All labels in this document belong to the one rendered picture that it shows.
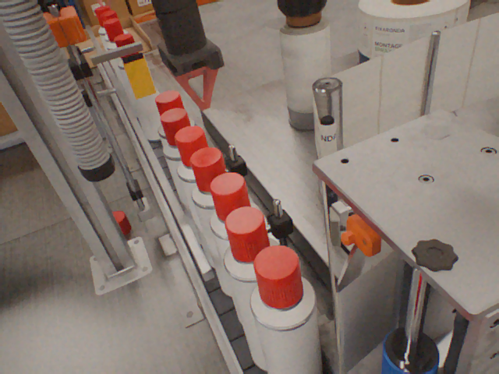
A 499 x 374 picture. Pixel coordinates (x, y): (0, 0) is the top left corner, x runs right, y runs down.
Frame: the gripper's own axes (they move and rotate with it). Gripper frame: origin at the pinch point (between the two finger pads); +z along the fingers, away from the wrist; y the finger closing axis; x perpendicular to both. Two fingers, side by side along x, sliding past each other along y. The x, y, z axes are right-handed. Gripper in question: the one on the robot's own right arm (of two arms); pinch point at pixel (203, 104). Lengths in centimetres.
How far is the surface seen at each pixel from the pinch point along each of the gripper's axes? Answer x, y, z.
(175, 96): 5.1, -8.6, -6.9
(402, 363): 3.2, -48.0, -4.1
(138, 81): 8.2, -1.5, -7.4
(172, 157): 8.7, -14.6, -2.5
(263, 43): -36, 60, 19
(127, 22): -5, 113, 16
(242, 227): 7.4, -34.5, -6.7
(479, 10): -268, 184, 108
